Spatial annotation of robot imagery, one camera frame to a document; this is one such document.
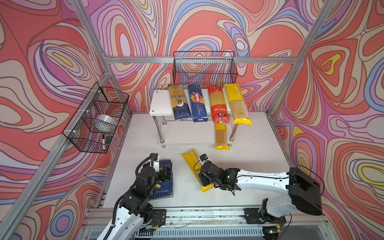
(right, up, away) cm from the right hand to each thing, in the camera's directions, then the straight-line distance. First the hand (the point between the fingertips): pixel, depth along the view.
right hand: (202, 177), depth 82 cm
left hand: (-20, +9, -3) cm, 22 cm away
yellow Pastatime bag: (+13, +21, +13) cm, 27 cm away
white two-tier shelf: (-20, +24, +17) cm, 36 cm away
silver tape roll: (-47, +32, -8) cm, 58 cm away
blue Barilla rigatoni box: (-21, -5, -5) cm, 22 cm away
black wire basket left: (-55, +28, -9) cm, 62 cm away
